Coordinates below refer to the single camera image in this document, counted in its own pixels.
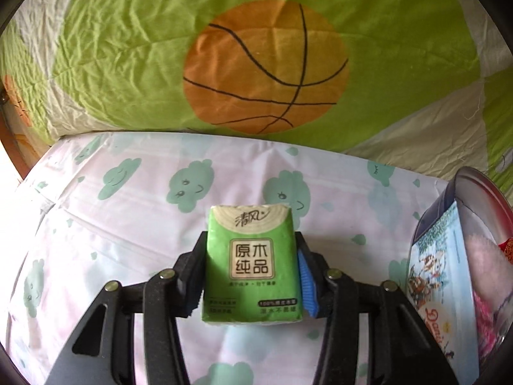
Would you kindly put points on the red gold brocade pouch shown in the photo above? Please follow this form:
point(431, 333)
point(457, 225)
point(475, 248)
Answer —
point(507, 249)

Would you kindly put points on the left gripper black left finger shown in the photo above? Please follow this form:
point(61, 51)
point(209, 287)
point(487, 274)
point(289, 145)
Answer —
point(101, 348)

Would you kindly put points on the green tissue pack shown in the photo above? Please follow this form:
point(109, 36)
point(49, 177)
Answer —
point(252, 270)

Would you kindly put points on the pink fluffy sock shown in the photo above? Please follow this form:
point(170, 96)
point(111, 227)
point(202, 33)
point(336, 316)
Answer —
point(486, 262)

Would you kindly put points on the green cream basketball sheet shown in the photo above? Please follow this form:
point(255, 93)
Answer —
point(425, 85)

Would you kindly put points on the round blue cookie tin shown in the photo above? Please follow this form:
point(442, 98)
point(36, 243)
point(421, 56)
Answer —
point(439, 283)

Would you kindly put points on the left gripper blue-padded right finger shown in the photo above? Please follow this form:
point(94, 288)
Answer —
point(401, 348)

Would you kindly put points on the white sheet with green clouds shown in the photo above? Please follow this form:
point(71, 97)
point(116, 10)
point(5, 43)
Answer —
point(122, 206)

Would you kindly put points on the wooden bed frame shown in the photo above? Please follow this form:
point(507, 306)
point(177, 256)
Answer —
point(12, 143)

